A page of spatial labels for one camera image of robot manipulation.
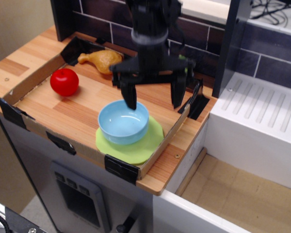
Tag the toy chicken drumstick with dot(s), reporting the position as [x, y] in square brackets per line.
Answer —
[102, 60]

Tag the cardboard tray with black tape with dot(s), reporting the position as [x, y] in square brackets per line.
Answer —
[70, 123]

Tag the white toy sink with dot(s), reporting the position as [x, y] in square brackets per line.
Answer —
[235, 176]

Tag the green toy pear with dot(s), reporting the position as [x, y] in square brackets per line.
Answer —
[188, 62]

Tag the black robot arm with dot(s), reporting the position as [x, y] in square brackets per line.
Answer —
[152, 19]

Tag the grey toy oven door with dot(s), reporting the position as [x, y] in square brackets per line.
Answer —
[82, 197]

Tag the red toy apple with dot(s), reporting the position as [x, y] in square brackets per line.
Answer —
[64, 82]

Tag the light blue plastic bowl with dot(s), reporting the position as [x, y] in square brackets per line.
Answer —
[122, 125]

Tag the light green plastic plate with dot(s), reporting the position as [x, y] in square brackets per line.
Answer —
[135, 148]

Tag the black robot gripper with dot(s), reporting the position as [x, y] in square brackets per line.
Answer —
[152, 64]

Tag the dark vertical post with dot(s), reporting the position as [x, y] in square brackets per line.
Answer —
[238, 15]

